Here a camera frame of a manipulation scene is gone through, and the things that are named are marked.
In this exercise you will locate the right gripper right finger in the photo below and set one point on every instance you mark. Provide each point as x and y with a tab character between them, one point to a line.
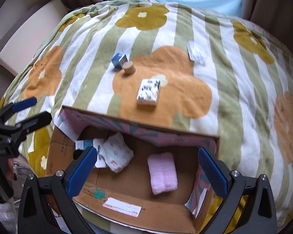
259	212

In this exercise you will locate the white blue box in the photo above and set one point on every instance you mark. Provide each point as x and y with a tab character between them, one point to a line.
96	149

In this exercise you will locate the white patterned cloth pouch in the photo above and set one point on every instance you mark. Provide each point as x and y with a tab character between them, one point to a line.
116	153

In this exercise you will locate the clear wrapped tissue pack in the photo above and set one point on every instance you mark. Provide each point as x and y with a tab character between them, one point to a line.
196	53

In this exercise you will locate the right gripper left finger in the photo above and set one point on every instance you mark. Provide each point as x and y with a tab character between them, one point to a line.
35	214

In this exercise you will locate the black white patterned tissue pack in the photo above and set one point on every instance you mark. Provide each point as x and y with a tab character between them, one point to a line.
148	92

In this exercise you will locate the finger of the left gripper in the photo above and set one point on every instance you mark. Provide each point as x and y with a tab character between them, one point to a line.
31	123
9	110

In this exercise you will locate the white bedside cabinet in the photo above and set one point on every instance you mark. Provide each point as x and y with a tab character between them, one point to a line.
24	25

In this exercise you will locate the floral striped fleece blanket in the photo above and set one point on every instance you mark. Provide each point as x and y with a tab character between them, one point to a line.
242	95

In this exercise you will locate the pink towel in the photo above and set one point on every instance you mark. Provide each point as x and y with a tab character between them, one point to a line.
163	175

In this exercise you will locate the person's left hand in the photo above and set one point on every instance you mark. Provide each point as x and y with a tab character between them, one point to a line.
9	172

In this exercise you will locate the open cardboard box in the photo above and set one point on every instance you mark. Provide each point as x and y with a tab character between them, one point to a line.
126	197

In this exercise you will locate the beige round wooden lid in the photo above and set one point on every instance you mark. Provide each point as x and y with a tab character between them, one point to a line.
129	68

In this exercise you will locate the small blue cube box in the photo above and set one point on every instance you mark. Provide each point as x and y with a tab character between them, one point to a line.
118	60

